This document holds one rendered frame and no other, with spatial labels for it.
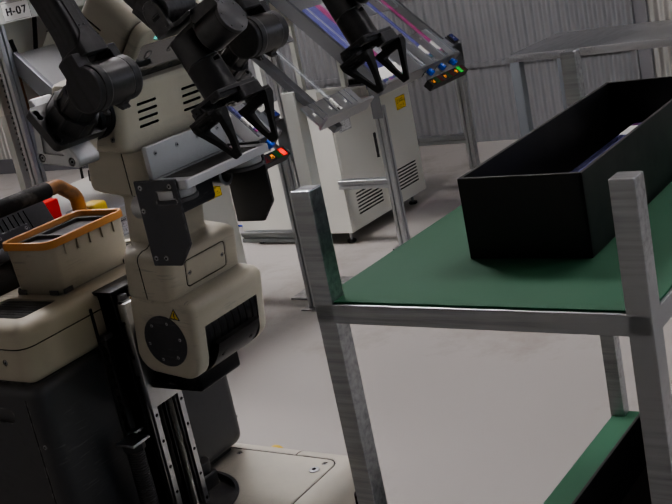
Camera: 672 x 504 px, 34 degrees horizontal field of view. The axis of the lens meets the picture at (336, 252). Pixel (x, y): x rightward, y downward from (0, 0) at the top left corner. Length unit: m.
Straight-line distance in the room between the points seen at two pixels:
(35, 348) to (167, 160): 0.45
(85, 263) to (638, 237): 1.40
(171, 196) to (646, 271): 0.99
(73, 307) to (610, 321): 1.28
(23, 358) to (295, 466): 0.69
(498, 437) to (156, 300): 1.30
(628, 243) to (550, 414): 2.01
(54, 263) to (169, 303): 0.30
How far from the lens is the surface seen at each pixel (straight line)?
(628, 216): 1.21
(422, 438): 3.19
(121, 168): 2.11
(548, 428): 3.13
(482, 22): 6.65
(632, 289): 1.24
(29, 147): 4.01
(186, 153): 2.09
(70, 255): 2.32
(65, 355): 2.26
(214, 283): 2.16
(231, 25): 1.67
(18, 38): 4.20
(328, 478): 2.47
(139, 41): 1.98
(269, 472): 2.55
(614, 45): 4.24
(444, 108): 6.87
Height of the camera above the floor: 1.41
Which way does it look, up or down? 16 degrees down
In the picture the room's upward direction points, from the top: 12 degrees counter-clockwise
